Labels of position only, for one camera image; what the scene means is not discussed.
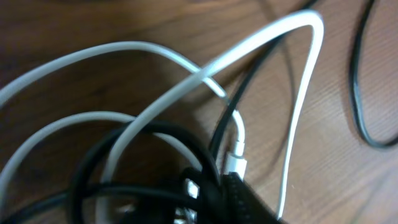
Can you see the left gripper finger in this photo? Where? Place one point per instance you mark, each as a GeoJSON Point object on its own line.
{"type": "Point", "coordinates": [240, 205]}

